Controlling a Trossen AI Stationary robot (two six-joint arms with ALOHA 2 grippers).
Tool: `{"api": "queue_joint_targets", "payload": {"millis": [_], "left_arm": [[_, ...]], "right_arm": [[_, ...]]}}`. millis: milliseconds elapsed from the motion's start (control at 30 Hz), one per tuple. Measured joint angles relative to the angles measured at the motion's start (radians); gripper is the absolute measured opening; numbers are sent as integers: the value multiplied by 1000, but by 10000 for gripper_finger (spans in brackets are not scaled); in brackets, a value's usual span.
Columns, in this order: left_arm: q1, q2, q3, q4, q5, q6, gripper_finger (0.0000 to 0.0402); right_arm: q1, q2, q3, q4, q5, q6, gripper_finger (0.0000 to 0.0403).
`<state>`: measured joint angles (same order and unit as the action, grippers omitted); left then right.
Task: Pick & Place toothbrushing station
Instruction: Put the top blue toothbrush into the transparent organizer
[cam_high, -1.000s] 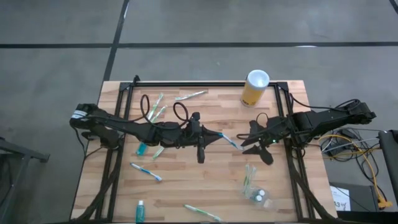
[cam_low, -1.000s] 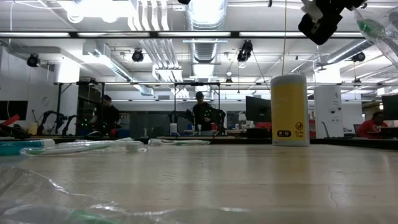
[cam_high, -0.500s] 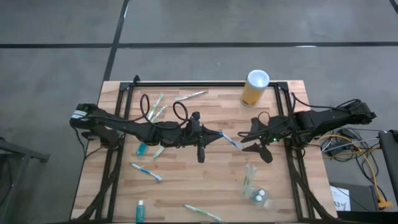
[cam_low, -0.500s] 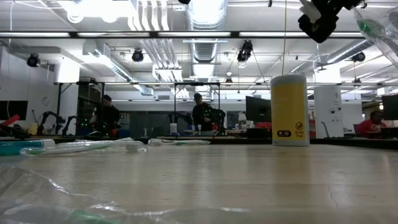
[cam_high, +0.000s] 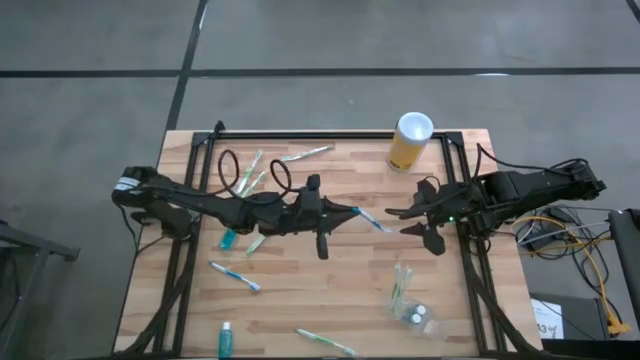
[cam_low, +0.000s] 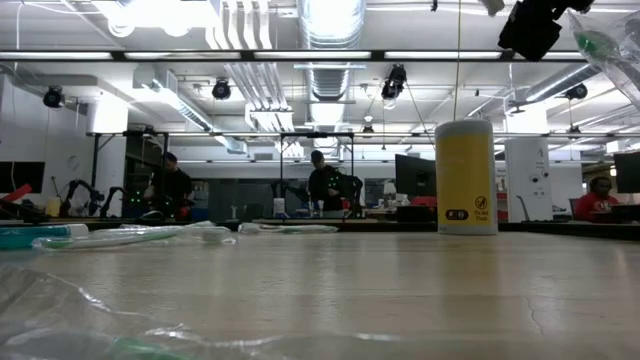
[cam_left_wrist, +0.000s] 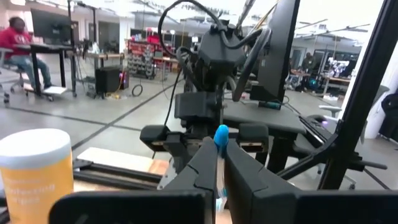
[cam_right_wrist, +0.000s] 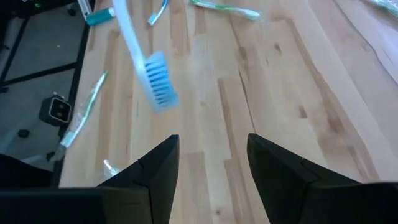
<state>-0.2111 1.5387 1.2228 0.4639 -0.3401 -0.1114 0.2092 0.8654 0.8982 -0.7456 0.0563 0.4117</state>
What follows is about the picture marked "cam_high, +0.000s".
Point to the black power adapter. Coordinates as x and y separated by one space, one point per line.
560 215

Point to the blue white toothbrush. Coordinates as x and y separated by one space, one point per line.
235 275
372 220

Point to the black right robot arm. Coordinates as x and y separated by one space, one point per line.
540 187

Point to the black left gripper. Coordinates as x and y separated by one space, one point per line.
310 215

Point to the white paper label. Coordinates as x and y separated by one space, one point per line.
547 315

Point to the black floor box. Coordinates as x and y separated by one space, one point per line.
580 315

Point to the teal mouthwash bottle white cap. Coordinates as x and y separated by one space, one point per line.
225 342
421 310
415 318
228 240

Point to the yellow wipes canister white lid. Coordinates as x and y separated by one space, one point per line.
407 145

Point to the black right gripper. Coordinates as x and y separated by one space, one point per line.
452 207

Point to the clear acrylic organizer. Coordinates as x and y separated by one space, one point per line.
432 327

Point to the black aluminium table frame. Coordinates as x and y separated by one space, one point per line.
325 135

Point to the grey metal stand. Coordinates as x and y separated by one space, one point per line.
37 244

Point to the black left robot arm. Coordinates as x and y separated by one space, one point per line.
200 202

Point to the dark grey case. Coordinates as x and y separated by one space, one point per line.
627 260

